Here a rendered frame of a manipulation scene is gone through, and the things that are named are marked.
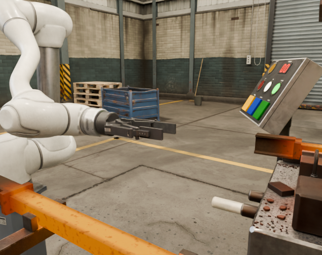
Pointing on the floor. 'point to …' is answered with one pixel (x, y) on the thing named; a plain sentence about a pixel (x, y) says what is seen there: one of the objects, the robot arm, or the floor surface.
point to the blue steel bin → (131, 102)
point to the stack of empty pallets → (96, 99)
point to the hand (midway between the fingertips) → (160, 130)
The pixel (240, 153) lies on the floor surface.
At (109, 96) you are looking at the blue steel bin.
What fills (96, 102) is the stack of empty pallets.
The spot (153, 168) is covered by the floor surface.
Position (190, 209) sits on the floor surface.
